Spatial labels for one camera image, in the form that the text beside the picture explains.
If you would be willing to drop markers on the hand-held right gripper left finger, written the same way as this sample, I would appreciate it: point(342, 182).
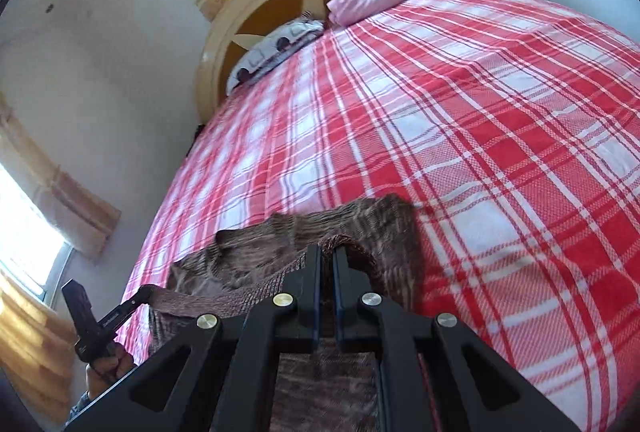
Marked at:
point(300, 307)

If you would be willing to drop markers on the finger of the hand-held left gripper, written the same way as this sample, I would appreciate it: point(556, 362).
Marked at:
point(141, 296)

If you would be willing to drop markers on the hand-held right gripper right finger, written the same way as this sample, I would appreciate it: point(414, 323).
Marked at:
point(352, 307)

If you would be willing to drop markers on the brown knit sun-pattern sweater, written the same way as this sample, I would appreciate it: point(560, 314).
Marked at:
point(250, 257)

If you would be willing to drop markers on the person's left forearm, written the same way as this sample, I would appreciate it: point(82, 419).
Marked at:
point(77, 407)

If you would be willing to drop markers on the person's left hand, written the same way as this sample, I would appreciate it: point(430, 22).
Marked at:
point(111, 364)

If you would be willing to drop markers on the red plaid bedspread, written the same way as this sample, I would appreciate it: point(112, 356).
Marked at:
point(475, 136)

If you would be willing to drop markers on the white patterned pillow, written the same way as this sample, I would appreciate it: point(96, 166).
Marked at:
point(270, 51)

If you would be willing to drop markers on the cream and brown headboard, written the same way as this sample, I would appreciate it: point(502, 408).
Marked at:
point(220, 41)

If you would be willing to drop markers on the side wall window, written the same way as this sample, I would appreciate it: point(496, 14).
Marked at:
point(20, 232)

